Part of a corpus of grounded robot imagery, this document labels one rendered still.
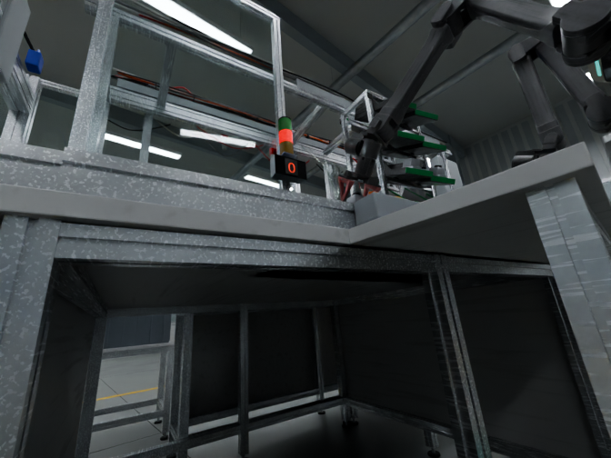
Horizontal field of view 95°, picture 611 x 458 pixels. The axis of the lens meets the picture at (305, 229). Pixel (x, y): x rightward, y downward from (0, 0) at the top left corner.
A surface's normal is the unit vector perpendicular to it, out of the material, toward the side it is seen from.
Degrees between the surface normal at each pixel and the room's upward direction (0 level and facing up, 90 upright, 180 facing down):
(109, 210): 90
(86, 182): 90
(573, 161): 90
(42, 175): 90
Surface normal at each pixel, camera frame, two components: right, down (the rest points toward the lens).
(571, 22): -0.67, -0.35
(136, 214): 0.52, -0.30
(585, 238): -0.76, -0.14
